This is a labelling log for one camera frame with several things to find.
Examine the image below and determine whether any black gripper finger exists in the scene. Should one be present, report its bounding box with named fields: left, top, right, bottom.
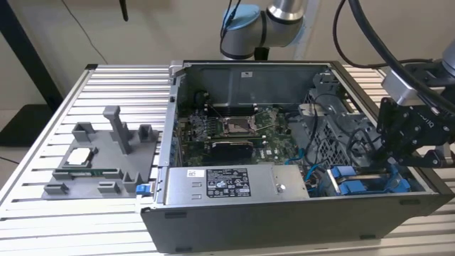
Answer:
left=395, top=145, right=455, bottom=169
left=371, top=97, right=414, bottom=167

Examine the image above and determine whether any looped black disk wire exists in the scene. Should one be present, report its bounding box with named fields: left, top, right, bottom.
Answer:
left=346, top=127, right=381, bottom=167

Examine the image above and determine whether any hard disk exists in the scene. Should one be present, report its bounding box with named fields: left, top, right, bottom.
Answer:
left=330, top=164, right=407, bottom=182
left=339, top=179, right=413, bottom=195

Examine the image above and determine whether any grey metal disk bay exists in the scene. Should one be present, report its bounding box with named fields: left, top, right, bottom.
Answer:
left=289, top=71, right=427, bottom=198

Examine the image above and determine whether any black RAM slot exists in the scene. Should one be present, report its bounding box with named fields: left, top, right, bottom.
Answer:
left=205, top=105, right=258, bottom=110
left=205, top=109, right=259, bottom=115

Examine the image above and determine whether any green motherboard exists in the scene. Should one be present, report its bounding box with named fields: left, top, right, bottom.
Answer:
left=176, top=106, right=299, bottom=166

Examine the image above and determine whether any metal socket cover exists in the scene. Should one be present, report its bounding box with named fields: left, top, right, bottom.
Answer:
left=254, top=110, right=278, bottom=126

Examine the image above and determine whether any CPU socket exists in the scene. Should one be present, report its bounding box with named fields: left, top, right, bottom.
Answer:
left=222, top=116, right=255, bottom=135

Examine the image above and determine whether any black graphics card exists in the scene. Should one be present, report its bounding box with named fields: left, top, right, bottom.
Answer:
left=211, top=141, right=255, bottom=165

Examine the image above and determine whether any silver power supply unit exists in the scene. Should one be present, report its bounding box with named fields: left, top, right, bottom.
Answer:
left=164, top=164, right=311, bottom=206

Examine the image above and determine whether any open grey PC case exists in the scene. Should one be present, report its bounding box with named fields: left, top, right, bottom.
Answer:
left=140, top=59, right=455, bottom=254

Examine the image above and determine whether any grey parts rack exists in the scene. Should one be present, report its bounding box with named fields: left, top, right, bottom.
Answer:
left=42, top=105, right=162, bottom=200

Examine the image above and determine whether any green RAM stick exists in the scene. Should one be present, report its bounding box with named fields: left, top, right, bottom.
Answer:
left=68, top=167, right=119, bottom=177

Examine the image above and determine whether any black hanging bar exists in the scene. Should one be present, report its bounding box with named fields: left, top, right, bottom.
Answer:
left=118, top=0, right=130, bottom=22

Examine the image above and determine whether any silver CPU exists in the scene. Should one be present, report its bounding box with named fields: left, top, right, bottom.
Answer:
left=66, top=148, right=94, bottom=166

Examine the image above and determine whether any black stand with base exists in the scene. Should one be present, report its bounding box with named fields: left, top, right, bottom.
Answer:
left=0, top=0, right=64, bottom=147

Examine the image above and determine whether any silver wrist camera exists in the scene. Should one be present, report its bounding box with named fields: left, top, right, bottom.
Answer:
left=382, top=68, right=430, bottom=106

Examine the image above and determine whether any blue wire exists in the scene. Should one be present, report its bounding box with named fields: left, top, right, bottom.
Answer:
left=287, top=156, right=334, bottom=189

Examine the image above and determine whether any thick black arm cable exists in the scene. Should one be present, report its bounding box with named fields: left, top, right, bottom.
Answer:
left=347, top=0, right=447, bottom=114

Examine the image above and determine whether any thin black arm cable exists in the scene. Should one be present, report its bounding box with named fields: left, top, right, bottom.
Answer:
left=333, top=0, right=395, bottom=69

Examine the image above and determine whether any thin wire locking lever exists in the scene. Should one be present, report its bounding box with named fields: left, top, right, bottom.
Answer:
left=209, top=103, right=226, bottom=118

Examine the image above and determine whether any thin black wall cable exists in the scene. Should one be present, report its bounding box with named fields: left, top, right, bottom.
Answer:
left=60, top=0, right=110, bottom=65

